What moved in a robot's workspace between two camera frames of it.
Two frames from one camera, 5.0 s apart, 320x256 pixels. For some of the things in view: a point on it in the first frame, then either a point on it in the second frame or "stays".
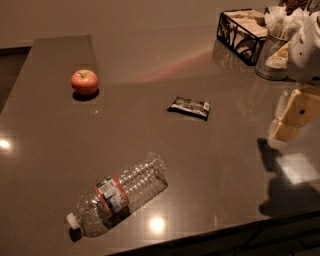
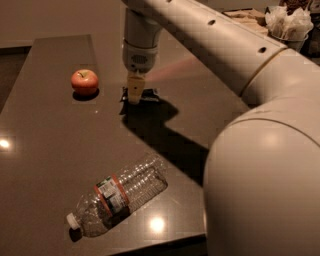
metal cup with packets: x=282 y=24 stays
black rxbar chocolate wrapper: x=196 y=108 -> x=147 y=95
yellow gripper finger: x=296 y=110 -> x=138 y=59
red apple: x=84 y=82 stays
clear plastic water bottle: x=118 y=194 stays
